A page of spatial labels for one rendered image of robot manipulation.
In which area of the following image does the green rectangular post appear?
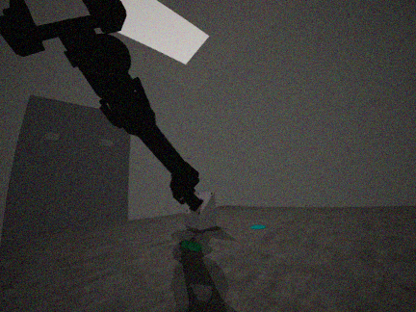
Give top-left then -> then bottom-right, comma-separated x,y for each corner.
181,241 -> 201,252

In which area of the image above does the cyan circle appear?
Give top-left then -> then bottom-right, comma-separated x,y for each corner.
251,224 -> 266,229

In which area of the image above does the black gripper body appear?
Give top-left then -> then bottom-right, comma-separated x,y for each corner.
0,0 -> 127,70

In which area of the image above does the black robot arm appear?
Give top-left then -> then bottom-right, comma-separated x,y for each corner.
81,33 -> 203,212

